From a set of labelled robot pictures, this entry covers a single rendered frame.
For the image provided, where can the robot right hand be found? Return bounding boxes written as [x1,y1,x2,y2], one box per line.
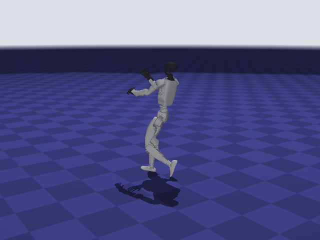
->
[139,69,154,81]

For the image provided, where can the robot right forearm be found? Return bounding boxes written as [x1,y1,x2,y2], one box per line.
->
[148,79,156,85]

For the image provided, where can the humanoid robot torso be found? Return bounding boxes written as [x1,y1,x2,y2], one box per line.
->
[157,77,178,123]

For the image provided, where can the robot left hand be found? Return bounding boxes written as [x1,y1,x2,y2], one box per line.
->
[127,87,135,95]

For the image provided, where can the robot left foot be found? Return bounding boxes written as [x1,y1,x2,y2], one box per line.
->
[169,160,177,177]

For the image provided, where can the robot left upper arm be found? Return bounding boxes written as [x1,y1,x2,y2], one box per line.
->
[145,79,166,96]

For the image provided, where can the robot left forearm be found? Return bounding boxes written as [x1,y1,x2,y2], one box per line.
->
[131,89,148,97]

